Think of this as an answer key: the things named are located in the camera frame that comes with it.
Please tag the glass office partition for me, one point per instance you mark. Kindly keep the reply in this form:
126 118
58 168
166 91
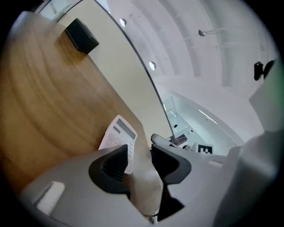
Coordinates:
188 124

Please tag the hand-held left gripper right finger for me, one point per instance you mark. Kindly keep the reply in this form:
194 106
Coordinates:
170 166

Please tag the grey hanging ceiling spotlight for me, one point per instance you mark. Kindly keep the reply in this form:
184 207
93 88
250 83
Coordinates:
201 32

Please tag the beige cloth piece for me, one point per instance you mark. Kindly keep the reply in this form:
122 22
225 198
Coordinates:
146 184

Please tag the black square box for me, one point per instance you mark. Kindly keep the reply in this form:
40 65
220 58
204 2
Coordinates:
82 36

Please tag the cream partition panel black rail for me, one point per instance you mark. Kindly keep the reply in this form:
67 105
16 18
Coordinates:
124 73

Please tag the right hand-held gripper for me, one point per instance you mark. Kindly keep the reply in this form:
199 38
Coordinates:
204 149

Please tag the white calculator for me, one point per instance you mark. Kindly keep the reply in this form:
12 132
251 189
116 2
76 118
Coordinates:
122 133

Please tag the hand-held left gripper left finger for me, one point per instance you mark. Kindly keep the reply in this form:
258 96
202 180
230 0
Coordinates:
111 168

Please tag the round lit ceiling lamp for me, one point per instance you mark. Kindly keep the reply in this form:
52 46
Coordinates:
152 65
122 21

